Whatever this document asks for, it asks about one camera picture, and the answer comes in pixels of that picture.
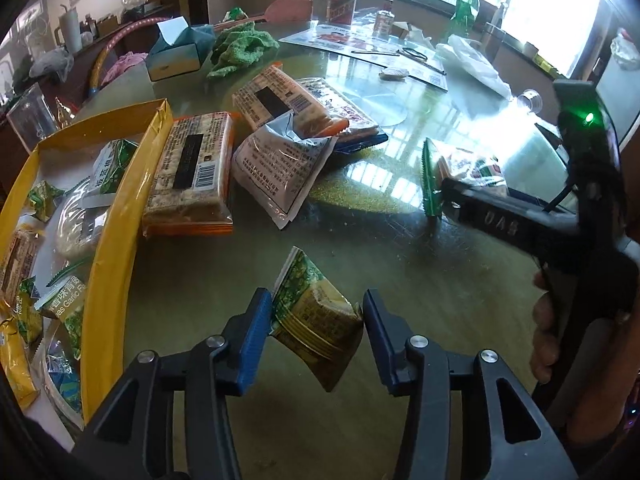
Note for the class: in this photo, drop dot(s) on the white tumbler with straw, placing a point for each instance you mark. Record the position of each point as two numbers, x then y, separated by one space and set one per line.
70 32

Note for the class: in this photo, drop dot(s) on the orange barcode cracker packet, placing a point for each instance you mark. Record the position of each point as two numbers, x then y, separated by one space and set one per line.
210 135

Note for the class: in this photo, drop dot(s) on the pink cloth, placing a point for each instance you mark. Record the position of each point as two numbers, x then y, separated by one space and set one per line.
125 62

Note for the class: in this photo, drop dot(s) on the green cloth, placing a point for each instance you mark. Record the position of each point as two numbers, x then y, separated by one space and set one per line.
240 45

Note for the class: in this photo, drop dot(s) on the teal tissue box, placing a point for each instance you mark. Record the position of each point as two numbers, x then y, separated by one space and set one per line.
175 60

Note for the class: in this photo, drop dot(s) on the pink hand fan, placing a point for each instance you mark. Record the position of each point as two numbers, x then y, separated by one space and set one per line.
292 7

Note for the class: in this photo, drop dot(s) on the blue green snack packet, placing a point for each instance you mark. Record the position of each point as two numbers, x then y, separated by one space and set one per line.
62 380

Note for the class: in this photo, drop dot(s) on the silver white snack packet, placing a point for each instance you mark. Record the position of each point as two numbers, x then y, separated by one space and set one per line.
280 170

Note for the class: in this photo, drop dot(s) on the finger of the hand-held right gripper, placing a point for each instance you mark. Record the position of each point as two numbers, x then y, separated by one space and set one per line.
457 200

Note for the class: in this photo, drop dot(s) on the small orange cracker packet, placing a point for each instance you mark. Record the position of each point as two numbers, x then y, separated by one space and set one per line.
17 260

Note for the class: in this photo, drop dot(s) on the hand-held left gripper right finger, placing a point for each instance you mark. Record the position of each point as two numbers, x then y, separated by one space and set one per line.
382 340

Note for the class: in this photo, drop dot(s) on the printed placemat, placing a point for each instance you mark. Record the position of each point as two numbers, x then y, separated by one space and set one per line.
350 42

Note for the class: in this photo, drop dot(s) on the yellow snack packet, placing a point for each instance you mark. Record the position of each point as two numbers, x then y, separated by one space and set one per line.
12 360

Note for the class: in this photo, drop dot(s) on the grey plastic bag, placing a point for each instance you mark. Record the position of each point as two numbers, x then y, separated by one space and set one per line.
50 62

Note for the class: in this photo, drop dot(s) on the clear round cracker packet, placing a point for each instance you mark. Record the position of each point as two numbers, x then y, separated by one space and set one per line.
75 225

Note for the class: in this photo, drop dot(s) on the black pen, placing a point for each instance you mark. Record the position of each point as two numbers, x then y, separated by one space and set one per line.
372 52

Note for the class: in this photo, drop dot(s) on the window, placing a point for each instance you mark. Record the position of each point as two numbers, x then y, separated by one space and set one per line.
550 10

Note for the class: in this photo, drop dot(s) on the clear glass cup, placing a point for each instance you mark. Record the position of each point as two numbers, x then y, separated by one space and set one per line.
532 100

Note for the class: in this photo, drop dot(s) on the small glass bottle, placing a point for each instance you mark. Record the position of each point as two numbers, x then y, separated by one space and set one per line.
385 20

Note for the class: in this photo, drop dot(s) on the green yellow pea packet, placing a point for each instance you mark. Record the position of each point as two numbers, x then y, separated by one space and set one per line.
315 320

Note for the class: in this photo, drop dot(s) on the white green tea packet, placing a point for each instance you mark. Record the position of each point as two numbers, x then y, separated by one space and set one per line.
115 165

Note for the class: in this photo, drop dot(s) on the green garlic pea packet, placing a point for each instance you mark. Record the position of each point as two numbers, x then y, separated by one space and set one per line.
65 305

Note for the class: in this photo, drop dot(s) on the green edged rice cracker packet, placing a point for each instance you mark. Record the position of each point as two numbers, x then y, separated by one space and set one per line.
465 165

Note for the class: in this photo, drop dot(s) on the small white wrapper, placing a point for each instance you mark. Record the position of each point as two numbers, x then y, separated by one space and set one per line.
395 74

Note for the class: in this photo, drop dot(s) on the person's right hand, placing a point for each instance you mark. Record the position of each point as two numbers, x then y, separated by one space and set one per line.
544 330

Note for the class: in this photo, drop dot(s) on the colourful hula hoop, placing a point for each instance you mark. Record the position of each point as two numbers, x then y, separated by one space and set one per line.
107 52

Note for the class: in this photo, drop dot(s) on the yellow cardboard tray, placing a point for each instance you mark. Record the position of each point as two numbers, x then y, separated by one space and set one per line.
107 280

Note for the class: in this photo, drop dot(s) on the green plastic bottle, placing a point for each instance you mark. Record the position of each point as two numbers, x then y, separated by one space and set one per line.
465 5

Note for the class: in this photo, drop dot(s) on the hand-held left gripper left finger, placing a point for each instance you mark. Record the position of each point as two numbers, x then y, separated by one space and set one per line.
255 340

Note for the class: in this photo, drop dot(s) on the white plastic bag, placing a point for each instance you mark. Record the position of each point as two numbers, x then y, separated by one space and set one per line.
475 65

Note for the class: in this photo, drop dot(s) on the red label liquor bottle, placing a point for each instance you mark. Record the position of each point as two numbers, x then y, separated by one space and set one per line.
342 5

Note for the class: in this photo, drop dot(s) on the small green pea packet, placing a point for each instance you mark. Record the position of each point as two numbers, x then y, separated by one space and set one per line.
42 199
27 317

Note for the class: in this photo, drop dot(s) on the clear acrylic box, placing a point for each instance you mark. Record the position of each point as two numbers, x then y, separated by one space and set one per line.
30 115

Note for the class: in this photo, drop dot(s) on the clear noodle package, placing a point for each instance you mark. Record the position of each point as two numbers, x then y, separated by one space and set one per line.
350 115

